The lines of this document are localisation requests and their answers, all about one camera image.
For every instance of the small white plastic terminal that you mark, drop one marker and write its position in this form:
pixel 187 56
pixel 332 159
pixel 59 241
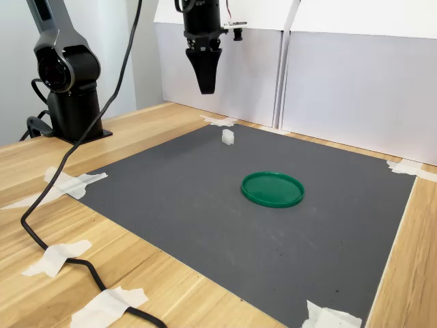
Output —
pixel 228 137

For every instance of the round green lid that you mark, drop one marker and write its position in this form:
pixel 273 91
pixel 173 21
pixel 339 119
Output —
pixel 273 189

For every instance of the white partition board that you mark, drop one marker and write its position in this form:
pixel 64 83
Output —
pixel 239 75
pixel 358 95

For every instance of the white masking tape piece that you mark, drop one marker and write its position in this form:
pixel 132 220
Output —
pixel 54 256
pixel 218 120
pixel 75 182
pixel 327 316
pixel 106 305
pixel 406 168

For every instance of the dark grey mat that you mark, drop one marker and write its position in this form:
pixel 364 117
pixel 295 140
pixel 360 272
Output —
pixel 205 222

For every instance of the white camera circuit board box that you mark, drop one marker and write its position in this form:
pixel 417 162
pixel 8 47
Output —
pixel 237 29

